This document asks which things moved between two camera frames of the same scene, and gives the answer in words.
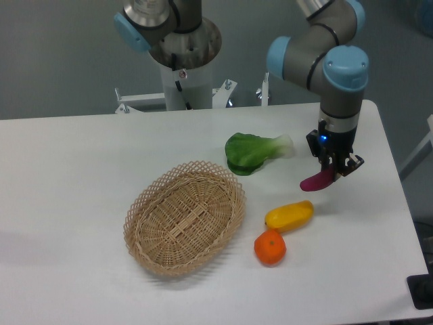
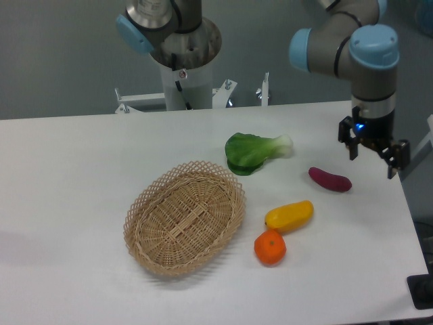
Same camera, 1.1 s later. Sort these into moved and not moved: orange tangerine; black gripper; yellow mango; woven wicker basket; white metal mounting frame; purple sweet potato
Moved: black gripper; purple sweet potato
Not moved: white metal mounting frame; orange tangerine; yellow mango; woven wicker basket
